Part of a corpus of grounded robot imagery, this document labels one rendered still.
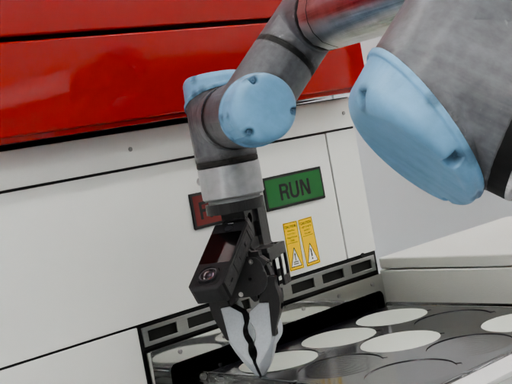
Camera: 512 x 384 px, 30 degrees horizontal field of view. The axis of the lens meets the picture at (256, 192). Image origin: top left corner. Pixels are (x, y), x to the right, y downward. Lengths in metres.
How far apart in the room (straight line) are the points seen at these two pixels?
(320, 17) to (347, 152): 0.52
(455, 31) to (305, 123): 0.78
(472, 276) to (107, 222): 0.53
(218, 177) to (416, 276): 0.45
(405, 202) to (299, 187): 2.45
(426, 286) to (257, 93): 0.56
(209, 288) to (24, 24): 0.36
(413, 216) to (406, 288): 2.39
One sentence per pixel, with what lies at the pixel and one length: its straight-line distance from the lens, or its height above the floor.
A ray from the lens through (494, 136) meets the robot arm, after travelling 0.64.
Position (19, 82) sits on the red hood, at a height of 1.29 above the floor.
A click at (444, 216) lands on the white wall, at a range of 4.01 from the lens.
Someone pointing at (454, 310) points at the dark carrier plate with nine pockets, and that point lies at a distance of 1.35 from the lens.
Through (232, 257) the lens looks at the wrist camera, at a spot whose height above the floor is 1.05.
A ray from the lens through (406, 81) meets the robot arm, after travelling 0.64.
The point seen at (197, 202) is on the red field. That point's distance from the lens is 1.28.
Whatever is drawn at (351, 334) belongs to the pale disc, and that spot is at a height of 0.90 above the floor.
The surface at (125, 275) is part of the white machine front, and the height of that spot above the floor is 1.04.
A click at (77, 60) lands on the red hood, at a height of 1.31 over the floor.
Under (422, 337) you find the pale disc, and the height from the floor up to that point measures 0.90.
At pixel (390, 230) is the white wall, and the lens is 3.76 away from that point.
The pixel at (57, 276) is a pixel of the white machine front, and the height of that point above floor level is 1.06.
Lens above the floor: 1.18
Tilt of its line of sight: 3 degrees down
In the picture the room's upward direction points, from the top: 10 degrees counter-clockwise
